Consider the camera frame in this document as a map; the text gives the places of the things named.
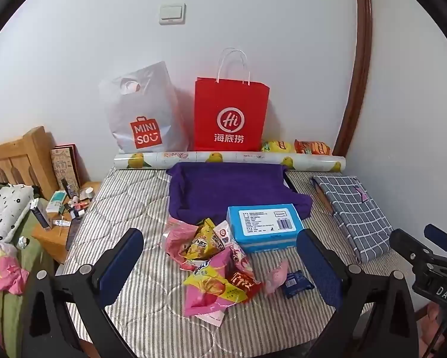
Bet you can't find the pink white gummy packet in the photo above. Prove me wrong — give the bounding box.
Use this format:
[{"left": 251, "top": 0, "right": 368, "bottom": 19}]
[{"left": 164, "top": 218, "right": 209, "bottom": 271}]

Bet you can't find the blue tissue pack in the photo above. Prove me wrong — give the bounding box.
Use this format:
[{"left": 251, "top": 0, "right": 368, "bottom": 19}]
[{"left": 226, "top": 204, "right": 305, "bottom": 254}]

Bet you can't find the pink yellow chips packet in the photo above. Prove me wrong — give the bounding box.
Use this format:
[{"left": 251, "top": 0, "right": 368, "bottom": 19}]
[{"left": 182, "top": 250, "right": 248, "bottom": 317}]

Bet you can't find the dark blue box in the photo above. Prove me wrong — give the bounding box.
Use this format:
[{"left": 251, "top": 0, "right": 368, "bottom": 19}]
[{"left": 30, "top": 198, "right": 53, "bottom": 230}]

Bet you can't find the pink cloth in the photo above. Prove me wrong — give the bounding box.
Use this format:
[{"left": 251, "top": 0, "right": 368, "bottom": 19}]
[{"left": 0, "top": 233, "right": 29, "bottom": 295}]

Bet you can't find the white plastic shopping bag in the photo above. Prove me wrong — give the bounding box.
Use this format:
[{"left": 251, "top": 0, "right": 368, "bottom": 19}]
[{"left": 98, "top": 61, "right": 190, "bottom": 154}]

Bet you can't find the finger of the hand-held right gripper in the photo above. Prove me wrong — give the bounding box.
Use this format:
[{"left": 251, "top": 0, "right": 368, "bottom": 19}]
[
  {"left": 424, "top": 224, "right": 447, "bottom": 252},
  {"left": 389, "top": 229, "right": 438, "bottom": 269}
]

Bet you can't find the red snack packet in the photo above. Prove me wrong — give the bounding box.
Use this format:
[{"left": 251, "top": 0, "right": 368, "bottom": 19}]
[{"left": 223, "top": 265, "right": 264, "bottom": 304}]

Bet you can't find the orange snack packet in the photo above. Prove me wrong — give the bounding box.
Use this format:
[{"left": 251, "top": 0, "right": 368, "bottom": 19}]
[{"left": 294, "top": 140, "right": 332, "bottom": 156}]

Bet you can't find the illustrated book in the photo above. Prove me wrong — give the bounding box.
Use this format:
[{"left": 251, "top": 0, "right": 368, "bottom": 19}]
[{"left": 51, "top": 143, "right": 81, "bottom": 195}]

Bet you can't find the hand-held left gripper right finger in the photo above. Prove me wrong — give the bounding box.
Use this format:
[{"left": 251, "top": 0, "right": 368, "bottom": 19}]
[{"left": 296, "top": 228, "right": 420, "bottom": 358}]

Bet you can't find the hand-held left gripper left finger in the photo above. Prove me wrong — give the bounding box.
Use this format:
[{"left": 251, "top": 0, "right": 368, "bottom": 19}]
[{"left": 20, "top": 227, "right": 146, "bottom": 358}]

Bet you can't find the white light switch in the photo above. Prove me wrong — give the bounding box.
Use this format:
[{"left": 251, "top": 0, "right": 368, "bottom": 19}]
[{"left": 159, "top": 3, "right": 186, "bottom": 25}]

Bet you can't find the red paper bag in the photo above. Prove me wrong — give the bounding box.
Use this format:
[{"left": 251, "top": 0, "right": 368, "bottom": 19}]
[{"left": 194, "top": 48, "right": 271, "bottom": 152}]

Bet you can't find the brown wooden door frame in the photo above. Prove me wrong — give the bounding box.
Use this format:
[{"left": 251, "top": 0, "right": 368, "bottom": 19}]
[{"left": 333, "top": 0, "right": 373, "bottom": 155}]

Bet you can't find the grey checked cloth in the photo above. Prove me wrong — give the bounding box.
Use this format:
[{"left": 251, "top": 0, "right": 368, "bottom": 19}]
[{"left": 309, "top": 175, "right": 394, "bottom": 263}]

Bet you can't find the teal white box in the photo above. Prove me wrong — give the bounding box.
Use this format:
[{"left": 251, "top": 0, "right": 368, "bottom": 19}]
[{"left": 46, "top": 191, "right": 67, "bottom": 213}]

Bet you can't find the long strawberry candy packet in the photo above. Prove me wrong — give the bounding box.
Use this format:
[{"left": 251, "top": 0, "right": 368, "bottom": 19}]
[{"left": 213, "top": 221, "right": 256, "bottom": 274}]

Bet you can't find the wooden nightstand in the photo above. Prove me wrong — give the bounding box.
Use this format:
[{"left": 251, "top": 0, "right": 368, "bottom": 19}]
[{"left": 31, "top": 181, "right": 103, "bottom": 265}]

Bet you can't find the small blue snack packet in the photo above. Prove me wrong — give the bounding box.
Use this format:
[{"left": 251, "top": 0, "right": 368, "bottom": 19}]
[{"left": 283, "top": 269, "right": 316, "bottom": 300}]

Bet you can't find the lemon print paper roll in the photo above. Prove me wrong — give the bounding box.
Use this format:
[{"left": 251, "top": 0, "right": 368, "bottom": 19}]
[{"left": 113, "top": 150, "right": 347, "bottom": 174}]

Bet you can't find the green bedsheet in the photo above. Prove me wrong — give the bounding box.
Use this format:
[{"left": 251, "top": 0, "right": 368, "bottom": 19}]
[{"left": 0, "top": 216, "right": 56, "bottom": 358}]

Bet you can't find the small pink snack packet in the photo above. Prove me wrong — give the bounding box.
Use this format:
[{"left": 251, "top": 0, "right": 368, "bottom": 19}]
[{"left": 264, "top": 259, "right": 289, "bottom": 296}]

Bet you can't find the white dotted pillow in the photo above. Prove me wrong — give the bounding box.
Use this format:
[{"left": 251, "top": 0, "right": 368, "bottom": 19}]
[{"left": 0, "top": 183, "right": 36, "bottom": 243}]

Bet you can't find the striped quilt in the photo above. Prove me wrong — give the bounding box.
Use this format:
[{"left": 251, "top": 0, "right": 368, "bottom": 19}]
[{"left": 54, "top": 166, "right": 414, "bottom": 347}]

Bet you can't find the wooden headboard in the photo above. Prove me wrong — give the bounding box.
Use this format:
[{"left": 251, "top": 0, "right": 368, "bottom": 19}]
[{"left": 0, "top": 126, "right": 60, "bottom": 198}]

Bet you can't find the round yellow snack packet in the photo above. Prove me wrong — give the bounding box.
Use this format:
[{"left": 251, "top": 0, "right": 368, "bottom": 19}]
[{"left": 261, "top": 140, "right": 296, "bottom": 154}]

